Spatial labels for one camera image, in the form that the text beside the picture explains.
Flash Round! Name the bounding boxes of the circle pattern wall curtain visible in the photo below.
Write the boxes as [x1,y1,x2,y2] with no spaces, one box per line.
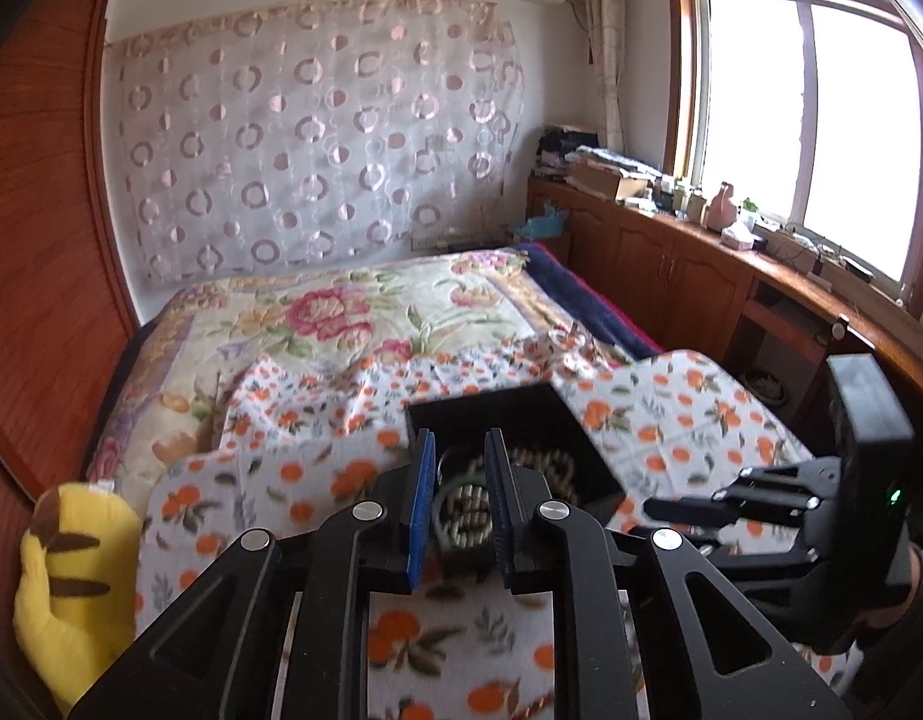
[105,0,527,290]

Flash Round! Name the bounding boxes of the pink figurine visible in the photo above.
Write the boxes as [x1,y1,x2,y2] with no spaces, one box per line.
[705,181,740,228]

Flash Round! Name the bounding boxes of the dark clothes pile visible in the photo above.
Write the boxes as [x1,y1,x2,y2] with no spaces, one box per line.
[537,127,602,170]

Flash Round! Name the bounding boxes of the window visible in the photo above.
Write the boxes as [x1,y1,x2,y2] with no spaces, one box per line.
[663,0,923,331]

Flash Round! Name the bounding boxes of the yellow plush toy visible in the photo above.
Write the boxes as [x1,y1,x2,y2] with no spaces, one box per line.
[13,481,145,718]

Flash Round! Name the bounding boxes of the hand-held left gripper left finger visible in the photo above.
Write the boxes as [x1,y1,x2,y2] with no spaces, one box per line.
[67,429,440,720]

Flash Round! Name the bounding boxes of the teal bag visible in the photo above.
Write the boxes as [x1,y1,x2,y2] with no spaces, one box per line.
[510,211,569,242]

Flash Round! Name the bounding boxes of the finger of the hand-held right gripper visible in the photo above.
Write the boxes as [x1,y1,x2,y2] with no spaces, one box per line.
[645,457,841,522]
[686,532,822,586]

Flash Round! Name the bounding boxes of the brown cardboard box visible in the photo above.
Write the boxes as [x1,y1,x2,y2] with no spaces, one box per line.
[566,161,650,203]

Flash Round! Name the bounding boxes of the wooden cabinet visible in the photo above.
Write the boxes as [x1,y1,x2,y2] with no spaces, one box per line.
[527,176,923,428]

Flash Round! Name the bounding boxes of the brown wooden bead bracelet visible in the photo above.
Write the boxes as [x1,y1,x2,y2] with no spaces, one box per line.
[506,446,584,505]

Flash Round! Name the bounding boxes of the navy blue blanket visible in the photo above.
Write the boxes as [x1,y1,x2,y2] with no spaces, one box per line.
[517,241,666,361]

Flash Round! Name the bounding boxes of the folded light cloth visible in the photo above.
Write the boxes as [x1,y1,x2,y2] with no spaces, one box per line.
[566,146,654,178]

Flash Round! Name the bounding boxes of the black cardboard box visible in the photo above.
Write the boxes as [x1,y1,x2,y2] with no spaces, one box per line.
[405,384,627,533]

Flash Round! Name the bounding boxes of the floral blanket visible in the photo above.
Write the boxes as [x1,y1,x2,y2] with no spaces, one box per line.
[86,247,575,497]

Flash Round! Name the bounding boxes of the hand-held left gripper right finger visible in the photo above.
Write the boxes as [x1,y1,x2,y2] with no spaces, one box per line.
[483,427,852,720]

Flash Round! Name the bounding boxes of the patterned window curtain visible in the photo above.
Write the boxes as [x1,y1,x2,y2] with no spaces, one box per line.
[579,0,628,155]

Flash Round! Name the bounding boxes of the orange print cloth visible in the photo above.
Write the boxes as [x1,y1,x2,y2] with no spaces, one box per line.
[135,330,867,720]

